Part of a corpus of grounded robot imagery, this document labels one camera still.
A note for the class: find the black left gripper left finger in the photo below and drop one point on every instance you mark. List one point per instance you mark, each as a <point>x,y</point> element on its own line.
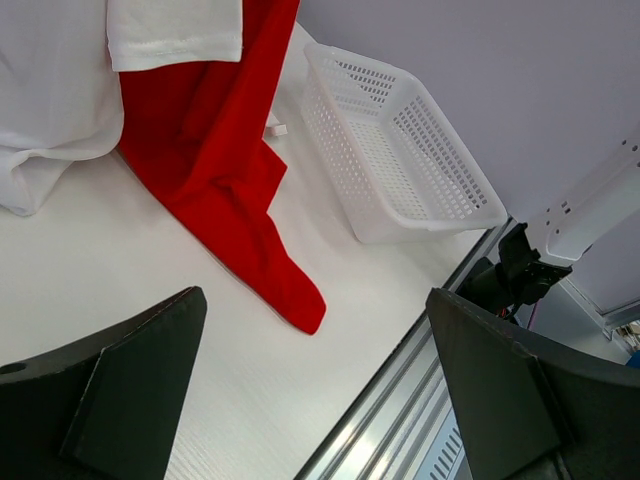
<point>106,406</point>

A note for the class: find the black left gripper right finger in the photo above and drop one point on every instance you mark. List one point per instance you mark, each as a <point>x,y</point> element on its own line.
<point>528,407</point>

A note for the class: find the red t shirt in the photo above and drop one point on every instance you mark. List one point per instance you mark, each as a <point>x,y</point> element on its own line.
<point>193,135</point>

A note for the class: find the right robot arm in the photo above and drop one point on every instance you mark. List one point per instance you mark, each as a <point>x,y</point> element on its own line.
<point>537,254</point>

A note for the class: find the white t shirt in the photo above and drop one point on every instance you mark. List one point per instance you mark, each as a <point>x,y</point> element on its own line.
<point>60,64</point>

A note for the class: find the white plastic basket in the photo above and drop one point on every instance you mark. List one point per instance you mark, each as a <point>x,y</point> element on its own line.
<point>400,170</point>

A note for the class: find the clothes rack white silver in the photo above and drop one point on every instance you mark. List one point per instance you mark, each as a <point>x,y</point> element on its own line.
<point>275,128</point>

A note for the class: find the white slotted cable duct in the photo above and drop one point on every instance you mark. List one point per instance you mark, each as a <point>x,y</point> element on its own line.
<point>444,457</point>

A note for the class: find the aluminium rail frame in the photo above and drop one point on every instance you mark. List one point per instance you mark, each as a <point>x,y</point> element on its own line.
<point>391,425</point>

